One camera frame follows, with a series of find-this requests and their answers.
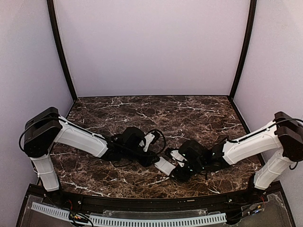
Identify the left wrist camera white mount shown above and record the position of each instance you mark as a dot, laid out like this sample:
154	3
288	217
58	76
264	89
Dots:
150	138

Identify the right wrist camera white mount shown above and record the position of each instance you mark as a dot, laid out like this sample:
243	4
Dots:
175	155

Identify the black front rail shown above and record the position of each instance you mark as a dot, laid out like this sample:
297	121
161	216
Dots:
98	204

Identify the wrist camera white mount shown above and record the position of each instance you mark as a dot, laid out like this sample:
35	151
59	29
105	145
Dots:
150	138
175	155

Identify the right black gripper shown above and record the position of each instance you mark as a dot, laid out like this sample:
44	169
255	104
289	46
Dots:
179	174

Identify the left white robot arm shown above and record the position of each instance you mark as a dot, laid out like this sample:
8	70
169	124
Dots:
49	127

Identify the left black frame post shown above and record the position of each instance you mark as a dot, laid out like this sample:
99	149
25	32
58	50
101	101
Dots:
59	48

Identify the right black frame post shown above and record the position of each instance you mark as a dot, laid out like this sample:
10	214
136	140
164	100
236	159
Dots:
244	49

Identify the white slotted cable duct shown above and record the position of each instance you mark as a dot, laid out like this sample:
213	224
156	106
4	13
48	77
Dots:
116	219

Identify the black frame post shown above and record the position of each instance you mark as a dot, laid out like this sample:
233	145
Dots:
59	48
244	49

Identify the white remote control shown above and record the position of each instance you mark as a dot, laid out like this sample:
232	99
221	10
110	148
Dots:
164	166

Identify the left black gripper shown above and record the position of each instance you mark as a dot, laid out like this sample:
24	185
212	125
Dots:
148	160

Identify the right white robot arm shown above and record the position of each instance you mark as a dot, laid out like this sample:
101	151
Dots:
283	135

